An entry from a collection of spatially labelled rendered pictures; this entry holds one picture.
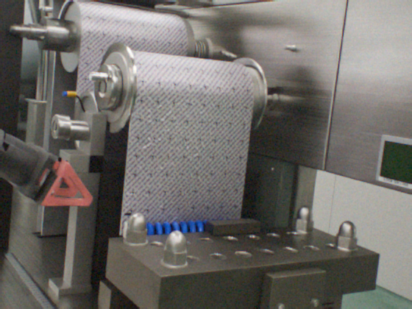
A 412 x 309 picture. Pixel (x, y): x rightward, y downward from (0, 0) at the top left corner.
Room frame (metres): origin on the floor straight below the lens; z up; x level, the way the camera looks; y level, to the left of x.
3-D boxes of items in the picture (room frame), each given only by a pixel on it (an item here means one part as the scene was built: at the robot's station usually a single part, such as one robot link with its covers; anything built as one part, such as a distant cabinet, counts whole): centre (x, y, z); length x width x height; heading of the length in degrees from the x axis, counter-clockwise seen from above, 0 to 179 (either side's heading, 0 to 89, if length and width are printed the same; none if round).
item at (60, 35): (1.13, 0.23, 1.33); 0.06 x 0.06 x 0.06; 30
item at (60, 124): (0.91, 0.17, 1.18); 0.04 x 0.02 x 0.04; 30
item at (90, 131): (0.93, 0.14, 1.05); 0.06 x 0.05 x 0.31; 120
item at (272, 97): (1.07, -0.17, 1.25); 0.07 x 0.04 x 0.04; 120
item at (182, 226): (0.91, -0.06, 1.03); 0.21 x 0.04 x 0.03; 120
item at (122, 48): (0.92, 0.09, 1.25); 0.15 x 0.01 x 0.15; 30
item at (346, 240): (0.89, -0.31, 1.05); 0.04 x 0.04 x 0.04
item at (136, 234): (0.81, 0.03, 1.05); 0.04 x 0.04 x 0.04
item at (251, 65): (1.05, -0.13, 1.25); 0.15 x 0.01 x 0.15; 30
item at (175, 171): (0.93, -0.05, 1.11); 0.23 x 0.01 x 0.18; 120
